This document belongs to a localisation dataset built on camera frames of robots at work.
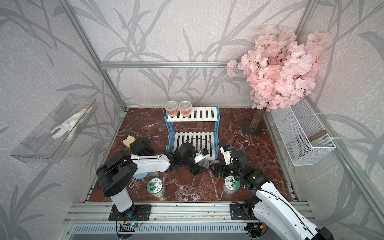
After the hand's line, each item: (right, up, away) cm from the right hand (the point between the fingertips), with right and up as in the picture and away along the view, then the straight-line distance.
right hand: (216, 164), depth 78 cm
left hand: (-6, -2, +8) cm, 10 cm away
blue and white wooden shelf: (-8, +17, +30) cm, 36 cm away
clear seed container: (-1, +3, -10) cm, 11 cm away
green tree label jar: (-31, -10, -4) cm, 33 cm away
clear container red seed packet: (-23, +31, -2) cm, 39 cm away
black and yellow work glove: (-46, +6, +18) cm, 50 cm away
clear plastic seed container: (-6, -1, +6) cm, 9 cm away
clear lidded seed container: (-16, +30, -3) cm, 34 cm away
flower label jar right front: (+8, -9, -4) cm, 13 cm away
